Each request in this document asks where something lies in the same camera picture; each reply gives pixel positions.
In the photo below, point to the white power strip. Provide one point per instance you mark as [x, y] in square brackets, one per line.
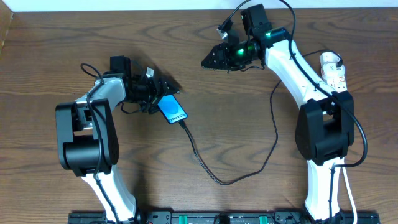
[338, 83]

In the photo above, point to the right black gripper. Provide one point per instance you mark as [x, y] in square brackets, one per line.
[227, 56]

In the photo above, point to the white charger plug adapter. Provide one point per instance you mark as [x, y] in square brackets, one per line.
[330, 70]

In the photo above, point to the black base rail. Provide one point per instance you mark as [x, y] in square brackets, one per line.
[288, 217]

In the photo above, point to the blue Galaxy smartphone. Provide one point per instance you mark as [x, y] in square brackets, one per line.
[171, 109]

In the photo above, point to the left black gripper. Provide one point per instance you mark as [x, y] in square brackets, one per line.
[156, 92]

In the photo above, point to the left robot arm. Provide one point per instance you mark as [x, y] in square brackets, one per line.
[87, 140]

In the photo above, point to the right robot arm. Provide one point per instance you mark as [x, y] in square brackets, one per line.
[325, 125]

